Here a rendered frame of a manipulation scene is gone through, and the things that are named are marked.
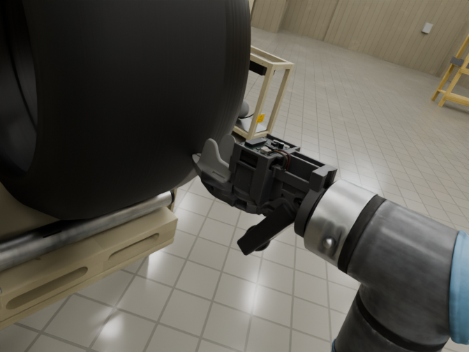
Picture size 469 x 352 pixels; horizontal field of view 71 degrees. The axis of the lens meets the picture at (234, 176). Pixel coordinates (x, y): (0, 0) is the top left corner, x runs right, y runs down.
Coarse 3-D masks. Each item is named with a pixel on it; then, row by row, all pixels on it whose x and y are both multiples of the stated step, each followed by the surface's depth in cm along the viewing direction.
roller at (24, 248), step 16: (128, 208) 64; (144, 208) 67; (160, 208) 71; (48, 224) 55; (64, 224) 56; (80, 224) 57; (96, 224) 59; (112, 224) 62; (0, 240) 50; (16, 240) 51; (32, 240) 52; (48, 240) 53; (64, 240) 55; (0, 256) 49; (16, 256) 50; (32, 256) 52
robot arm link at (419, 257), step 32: (384, 224) 31; (416, 224) 30; (352, 256) 32; (384, 256) 30; (416, 256) 29; (448, 256) 28; (384, 288) 31; (416, 288) 29; (448, 288) 27; (384, 320) 31; (416, 320) 29; (448, 320) 28
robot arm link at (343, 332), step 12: (360, 300) 34; (348, 312) 37; (360, 312) 34; (348, 324) 36; (360, 324) 34; (372, 324) 32; (348, 336) 36; (360, 336) 34; (372, 336) 32; (384, 336) 31; (396, 336) 31; (336, 348) 38; (348, 348) 35; (360, 348) 34; (372, 348) 33; (384, 348) 32; (396, 348) 31; (408, 348) 31; (420, 348) 30; (432, 348) 30
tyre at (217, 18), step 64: (0, 0) 67; (64, 0) 31; (128, 0) 32; (192, 0) 38; (0, 64) 71; (64, 64) 33; (128, 64) 34; (192, 64) 40; (0, 128) 68; (64, 128) 36; (128, 128) 37; (192, 128) 45; (64, 192) 43; (128, 192) 46
